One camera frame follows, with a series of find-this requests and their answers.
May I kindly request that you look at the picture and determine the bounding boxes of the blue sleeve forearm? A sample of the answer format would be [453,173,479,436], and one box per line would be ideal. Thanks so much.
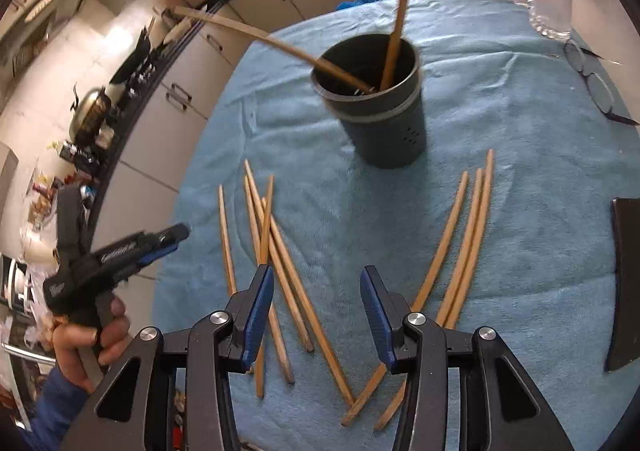
[18,367,89,451]

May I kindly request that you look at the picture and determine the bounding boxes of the left hand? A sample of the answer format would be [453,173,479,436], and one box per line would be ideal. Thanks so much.
[52,296,131,393]

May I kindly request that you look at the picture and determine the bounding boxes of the blue terry cloth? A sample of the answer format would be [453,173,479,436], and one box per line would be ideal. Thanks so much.
[152,0,639,450]

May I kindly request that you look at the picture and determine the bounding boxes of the dark utensil holder cup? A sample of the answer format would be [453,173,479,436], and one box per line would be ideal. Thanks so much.
[311,34,426,169]

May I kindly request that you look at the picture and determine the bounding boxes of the black smartphone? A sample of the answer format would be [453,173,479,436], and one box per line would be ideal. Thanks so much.
[605,197,640,371]

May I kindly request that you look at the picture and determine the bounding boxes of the black eyeglasses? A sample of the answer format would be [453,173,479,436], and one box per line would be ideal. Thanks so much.
[542,39,639,128]

